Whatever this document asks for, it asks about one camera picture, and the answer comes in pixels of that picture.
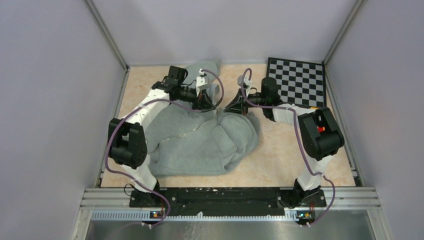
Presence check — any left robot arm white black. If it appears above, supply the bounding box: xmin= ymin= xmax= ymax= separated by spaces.
xmin=104 ymin=66 xmax=223 ymax=208

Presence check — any aluminium frame rail front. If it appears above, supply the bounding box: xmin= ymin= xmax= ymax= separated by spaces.
xmin=80 ymin=187 xmax=381 ymax=223

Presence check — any black white checkerboard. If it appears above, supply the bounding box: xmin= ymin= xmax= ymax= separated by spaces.
xmin=266 ymin=57 xmax=327 ymax=108

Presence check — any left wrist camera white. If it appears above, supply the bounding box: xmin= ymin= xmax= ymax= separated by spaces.
xmin=195 ymin=68 xmax=210 ymax=91

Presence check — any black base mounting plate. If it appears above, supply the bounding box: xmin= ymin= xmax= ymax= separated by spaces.
xmin=129 ymin=187 xmax=327 ymax=218

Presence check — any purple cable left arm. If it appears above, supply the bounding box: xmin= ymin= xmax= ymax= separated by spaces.
xmin=104 ymin=68 xmax=225 ymax=229

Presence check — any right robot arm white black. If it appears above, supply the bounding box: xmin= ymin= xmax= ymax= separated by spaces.
xmin=224 ymin=75 xmax=345 ymax=208

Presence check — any grey zip-up jacket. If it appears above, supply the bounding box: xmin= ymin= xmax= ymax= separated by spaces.
xmin=144 ymin=58 xmax=261 ymax=177

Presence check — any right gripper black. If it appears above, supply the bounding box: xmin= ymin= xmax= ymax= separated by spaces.
xmin=223 ymin=87 xmax=267 ymax=117

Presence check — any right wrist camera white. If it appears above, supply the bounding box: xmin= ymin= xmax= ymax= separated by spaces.
xmin=237 ymin=75 xmax=252 ymax=97

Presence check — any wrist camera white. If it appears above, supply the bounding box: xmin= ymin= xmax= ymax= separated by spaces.
xmin=237 ymin=75 xmax=252 ymax=97
xmin=195 ymin=68 xmax=210 ymax=91

